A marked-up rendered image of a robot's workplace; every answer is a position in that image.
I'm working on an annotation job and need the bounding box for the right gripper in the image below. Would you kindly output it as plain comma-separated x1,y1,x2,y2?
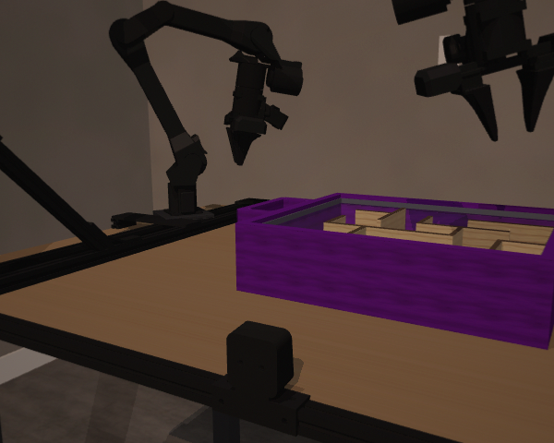
415,0,554,141

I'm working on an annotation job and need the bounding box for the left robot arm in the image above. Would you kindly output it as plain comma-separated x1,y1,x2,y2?
109,0,303,216

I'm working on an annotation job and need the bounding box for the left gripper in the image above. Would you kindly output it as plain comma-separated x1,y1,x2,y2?
224,86,267,166

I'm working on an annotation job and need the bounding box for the purple wooden maze board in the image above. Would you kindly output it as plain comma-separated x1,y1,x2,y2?
235,193,554,350

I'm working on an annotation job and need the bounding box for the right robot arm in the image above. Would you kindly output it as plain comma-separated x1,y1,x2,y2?
391,0,482,65

